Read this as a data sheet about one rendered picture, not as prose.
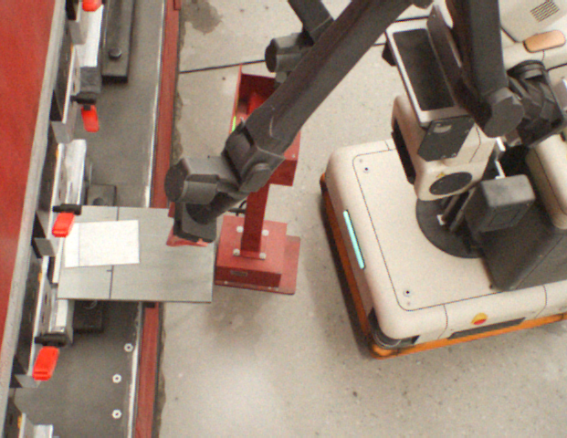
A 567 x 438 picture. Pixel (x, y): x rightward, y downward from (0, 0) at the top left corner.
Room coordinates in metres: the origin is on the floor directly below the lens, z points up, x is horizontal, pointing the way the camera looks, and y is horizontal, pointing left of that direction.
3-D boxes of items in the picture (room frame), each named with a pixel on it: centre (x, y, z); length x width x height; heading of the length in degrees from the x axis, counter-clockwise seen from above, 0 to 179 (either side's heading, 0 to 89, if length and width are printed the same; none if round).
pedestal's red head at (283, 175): (1.07, 0.08, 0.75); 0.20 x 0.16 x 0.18; 5
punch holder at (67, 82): (0.73, 0.42, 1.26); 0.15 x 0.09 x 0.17; 11
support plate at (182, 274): (0.58, 0.24, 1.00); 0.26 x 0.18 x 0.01; 101
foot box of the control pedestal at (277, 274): (1.07, 0.05, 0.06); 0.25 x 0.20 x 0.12; 95
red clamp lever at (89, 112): (0.72, 0.35, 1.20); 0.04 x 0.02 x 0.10; 101
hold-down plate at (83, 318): (0.60, 0.34, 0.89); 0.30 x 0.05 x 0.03; 11
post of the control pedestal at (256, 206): (1.07, 0.08, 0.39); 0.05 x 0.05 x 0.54; 5
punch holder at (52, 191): (0.53, 0.38, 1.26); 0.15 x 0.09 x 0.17; 11
